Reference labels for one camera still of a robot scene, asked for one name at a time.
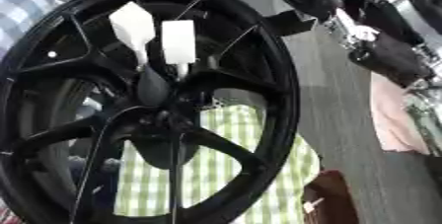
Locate pink cloth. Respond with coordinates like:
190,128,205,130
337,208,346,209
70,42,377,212
369,72,432,155

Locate black spoked wheel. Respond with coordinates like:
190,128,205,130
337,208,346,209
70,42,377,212
0,0,303,224

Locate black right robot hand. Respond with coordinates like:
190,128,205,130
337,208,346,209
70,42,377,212
311,0,437,88

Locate white pin with rectangular head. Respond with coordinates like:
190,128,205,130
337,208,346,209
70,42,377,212
159,19,199,81

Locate person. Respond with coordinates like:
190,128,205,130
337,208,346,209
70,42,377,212
0,0,66,58

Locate brown wooden chair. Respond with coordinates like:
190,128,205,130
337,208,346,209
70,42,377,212
300,168,363,224

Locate black angular bracket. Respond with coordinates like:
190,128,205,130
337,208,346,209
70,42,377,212
262,9,320,37

